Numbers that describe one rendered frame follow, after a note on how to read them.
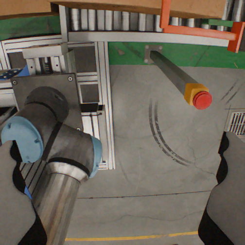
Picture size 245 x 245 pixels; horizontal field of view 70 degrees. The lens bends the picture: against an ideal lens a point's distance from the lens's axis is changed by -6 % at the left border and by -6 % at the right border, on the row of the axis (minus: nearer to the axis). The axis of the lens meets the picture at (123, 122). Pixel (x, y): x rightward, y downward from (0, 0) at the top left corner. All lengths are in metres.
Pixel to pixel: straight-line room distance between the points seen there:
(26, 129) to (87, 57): 1.05
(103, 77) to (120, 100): 0.40
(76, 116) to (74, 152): 0.22
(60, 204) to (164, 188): 2.20
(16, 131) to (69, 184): 0.18
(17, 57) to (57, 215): 1.35
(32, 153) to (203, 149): 2.00
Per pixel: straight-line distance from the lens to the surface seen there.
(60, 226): 0.45
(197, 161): 2.37
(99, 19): 1.14
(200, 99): 0.70
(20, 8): 1.20
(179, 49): 1.72
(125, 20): 1.08
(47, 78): 0.65
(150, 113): 1.85
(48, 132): 0.50
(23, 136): 0.49
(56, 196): 0.45
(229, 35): 0.62
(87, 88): 1.52
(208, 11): 0.75
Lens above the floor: 1.63
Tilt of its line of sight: 61 degrees down
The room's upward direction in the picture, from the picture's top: 176 degrees clockwise
